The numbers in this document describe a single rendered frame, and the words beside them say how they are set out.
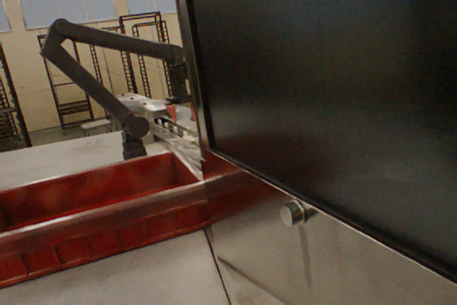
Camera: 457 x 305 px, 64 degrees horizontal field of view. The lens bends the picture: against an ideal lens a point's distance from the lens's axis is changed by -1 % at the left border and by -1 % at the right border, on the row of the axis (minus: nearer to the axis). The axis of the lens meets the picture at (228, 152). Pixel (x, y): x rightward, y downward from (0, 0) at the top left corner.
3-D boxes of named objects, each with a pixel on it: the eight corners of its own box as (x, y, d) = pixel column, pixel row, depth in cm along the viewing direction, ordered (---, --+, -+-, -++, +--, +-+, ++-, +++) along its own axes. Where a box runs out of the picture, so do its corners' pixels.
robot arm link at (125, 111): (27, 47, 115) (28, 45, 106) (57, 18, 118) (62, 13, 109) (130, 139, 137) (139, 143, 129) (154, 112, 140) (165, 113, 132)
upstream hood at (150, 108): (110, 105, 292) (108, 95, 290) (133, 101, 299) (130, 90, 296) (143, 128, 181) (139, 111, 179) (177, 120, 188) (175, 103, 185)
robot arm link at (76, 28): (51, 38, 118) (55, 35, 109) (52, 20, 117) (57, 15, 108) (174, 64, 141) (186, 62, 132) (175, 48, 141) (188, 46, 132)
